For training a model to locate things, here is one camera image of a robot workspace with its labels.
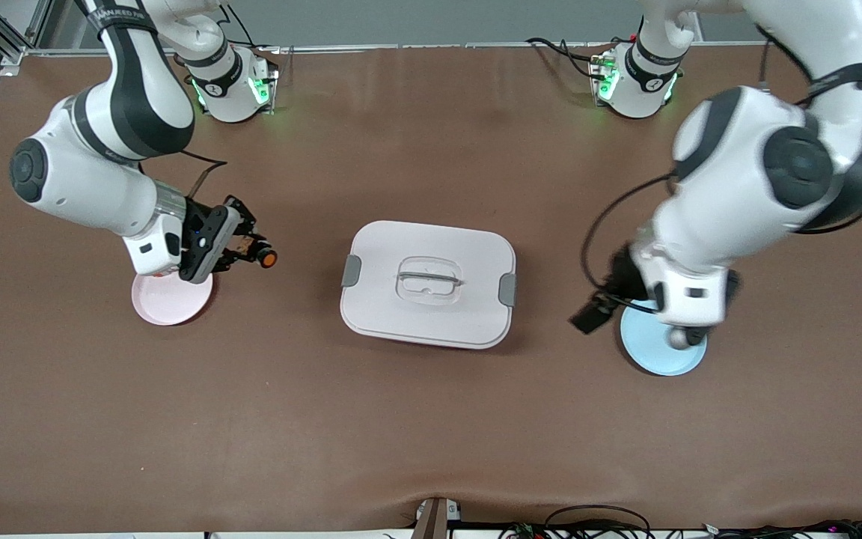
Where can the pale pink round plate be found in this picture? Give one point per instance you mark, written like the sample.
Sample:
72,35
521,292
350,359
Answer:
169,303

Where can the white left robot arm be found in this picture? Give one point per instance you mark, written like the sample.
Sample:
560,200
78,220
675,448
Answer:
760,165

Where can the light blue round plate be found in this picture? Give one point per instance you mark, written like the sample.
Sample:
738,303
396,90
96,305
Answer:
655,355

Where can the brown table mat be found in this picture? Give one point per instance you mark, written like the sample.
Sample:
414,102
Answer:
431,434

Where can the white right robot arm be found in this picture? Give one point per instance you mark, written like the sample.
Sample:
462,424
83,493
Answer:
132,97

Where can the white lidded box grey clips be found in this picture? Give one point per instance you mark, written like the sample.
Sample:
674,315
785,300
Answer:
401,314

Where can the orange push button switch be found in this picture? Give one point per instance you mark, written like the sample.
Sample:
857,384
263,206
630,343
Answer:
268,258

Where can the aluminium frame profile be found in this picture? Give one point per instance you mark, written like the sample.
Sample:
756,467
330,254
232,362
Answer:
10,56

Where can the aluminium table edge rail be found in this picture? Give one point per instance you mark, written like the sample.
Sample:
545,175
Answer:
438,46

